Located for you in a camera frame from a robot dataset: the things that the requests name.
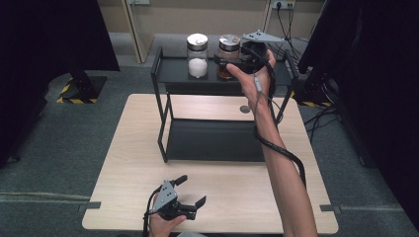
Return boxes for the yellow black hazard tape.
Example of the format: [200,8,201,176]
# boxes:
[56,82,99,105]
[290,90,332,109]

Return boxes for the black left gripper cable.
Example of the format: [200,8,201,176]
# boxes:
[142,185,164,237]

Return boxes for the gray floor tape piece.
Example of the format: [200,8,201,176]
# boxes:
[319,203,343,215]
[77,200,102,212]

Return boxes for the person's right hand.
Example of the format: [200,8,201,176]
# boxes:
[225,48,278,110]

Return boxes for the glass jar with orange powder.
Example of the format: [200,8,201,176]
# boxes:
[216,34,242,80]

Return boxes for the person's left hand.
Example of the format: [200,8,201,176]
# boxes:
[148,193,188,237]

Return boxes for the black cables on floor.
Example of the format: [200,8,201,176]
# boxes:
[302,103,340,144]

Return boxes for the glass jar with white powder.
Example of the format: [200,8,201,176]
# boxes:
[186,33,210,79]

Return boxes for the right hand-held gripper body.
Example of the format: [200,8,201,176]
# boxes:
[240,30,286,75]

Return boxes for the thin gray cable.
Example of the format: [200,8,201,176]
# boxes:
[251,73,282,126]

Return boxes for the black metal two-tier shelf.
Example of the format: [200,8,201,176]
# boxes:
[150,45,300,166]

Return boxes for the black stand base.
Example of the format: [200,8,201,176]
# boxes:
[58,67,108,102]
[291,65,334,105]

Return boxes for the black curtain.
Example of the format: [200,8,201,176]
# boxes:
[0,0,121,169]
[297,0,419,231]

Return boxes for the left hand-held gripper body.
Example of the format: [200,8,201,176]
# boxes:
[149,179,198,222]

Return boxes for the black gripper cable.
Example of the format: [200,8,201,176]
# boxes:
[142,185,164,237]
[241,45,308,190]

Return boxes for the white wall power outlet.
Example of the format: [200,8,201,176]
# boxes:
[271,0,296,10]

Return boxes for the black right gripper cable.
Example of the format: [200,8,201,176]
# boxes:
[241,45,308,190]

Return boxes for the black cables from outlet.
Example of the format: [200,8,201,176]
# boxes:
[265,3,309,62]

